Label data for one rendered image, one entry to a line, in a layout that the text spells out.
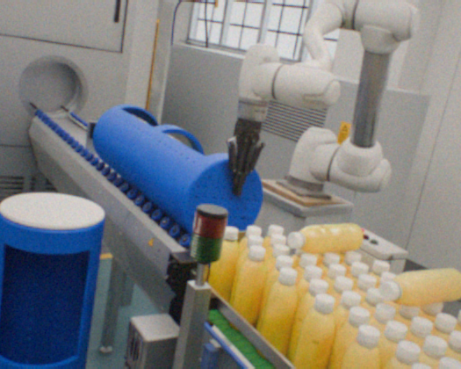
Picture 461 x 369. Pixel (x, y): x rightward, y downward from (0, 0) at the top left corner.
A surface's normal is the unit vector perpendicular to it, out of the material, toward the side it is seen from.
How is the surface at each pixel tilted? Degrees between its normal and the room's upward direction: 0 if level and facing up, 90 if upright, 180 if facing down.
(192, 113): 90
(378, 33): 117
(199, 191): 90
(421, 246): 90
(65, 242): 90
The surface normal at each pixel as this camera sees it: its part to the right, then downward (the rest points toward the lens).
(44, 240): 0.15, 0.29
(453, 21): -0.77, 0.03
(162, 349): 0.50, 0.31
